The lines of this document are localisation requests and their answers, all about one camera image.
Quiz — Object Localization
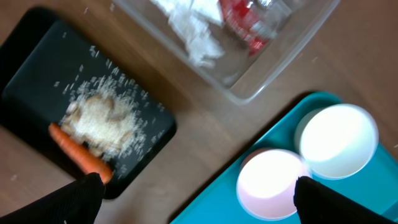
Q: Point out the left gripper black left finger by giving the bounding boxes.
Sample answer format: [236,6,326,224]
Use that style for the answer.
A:
[1,173,105,224]

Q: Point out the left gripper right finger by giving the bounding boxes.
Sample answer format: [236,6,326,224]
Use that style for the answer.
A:
[294,176,395,224]

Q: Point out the orange carrot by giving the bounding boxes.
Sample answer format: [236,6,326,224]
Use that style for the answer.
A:
[48,123,113,184]

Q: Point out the pink bowl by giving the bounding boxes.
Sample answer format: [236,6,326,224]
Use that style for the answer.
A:
[236,148,312,221]

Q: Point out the white bowl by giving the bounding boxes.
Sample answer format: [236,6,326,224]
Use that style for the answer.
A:
[294,103,379,180]

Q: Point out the food scraps pile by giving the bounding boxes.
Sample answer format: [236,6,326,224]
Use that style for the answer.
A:
[52,27,167,175]

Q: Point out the red snack wrapper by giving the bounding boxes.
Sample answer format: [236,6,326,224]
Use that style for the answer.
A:
[220,0,292,55]

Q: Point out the white napkin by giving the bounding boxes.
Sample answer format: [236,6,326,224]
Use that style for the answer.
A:
[152,0,224,68]

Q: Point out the teal serving tray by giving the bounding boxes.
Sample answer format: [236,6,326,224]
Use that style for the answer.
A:
[169,91,397,223]

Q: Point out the black plastic tray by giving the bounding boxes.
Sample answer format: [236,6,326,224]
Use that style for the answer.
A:
[1,7,177,199]

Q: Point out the clear plastic bin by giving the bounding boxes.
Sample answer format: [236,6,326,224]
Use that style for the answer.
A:
[117,0,338,103]

